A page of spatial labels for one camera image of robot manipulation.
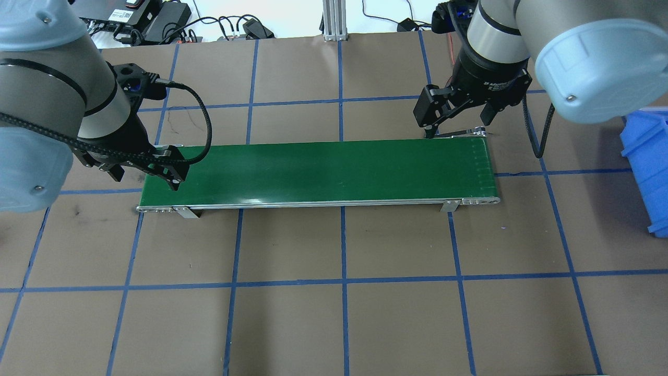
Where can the blue plastic bin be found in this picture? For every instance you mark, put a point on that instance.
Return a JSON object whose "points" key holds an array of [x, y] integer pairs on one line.
{"points": [[649, 172]]}

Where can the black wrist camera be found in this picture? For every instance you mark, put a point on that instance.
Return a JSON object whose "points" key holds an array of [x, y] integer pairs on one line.
{"points": [[130, 78], [454, 15]]}

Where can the large black power brick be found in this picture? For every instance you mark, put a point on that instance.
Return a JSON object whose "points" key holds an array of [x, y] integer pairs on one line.
{"points": [[167, 21]]}

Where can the power strip red switches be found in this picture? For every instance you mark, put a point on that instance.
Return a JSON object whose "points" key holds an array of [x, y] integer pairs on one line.
{"points": [[185, 36]]}

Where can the small black sensor box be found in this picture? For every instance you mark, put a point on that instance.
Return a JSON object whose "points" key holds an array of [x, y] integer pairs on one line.
{"points": [[407, 25]]}

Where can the green conveyor belt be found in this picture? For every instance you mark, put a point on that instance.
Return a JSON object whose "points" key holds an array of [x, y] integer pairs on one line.
{"points": [[339, 172]]}

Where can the aluminium profile post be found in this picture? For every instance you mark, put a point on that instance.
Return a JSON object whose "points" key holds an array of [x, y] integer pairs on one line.
{"points": [[334, 21]]}

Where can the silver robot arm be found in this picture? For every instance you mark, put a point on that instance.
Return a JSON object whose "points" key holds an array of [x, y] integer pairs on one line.
{"points": [[600, 62], [47, 78]]}

